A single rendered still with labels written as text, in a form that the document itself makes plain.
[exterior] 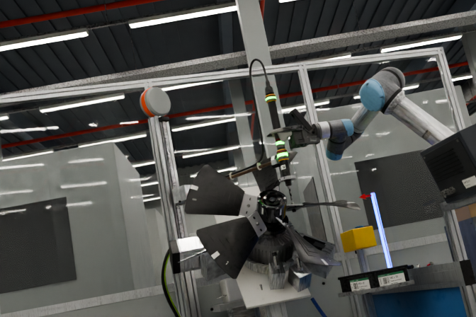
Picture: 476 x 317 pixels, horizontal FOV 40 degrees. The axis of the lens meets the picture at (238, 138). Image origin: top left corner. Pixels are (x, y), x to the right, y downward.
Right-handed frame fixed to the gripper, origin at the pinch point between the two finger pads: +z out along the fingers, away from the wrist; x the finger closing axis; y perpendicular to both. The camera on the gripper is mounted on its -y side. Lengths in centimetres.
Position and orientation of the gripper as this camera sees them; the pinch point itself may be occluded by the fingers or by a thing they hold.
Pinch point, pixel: (270, 132)
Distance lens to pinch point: 267.7
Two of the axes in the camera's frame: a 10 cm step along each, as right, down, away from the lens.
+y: 1.8, 9.6, -2.3
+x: -1.9, 2.6, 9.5
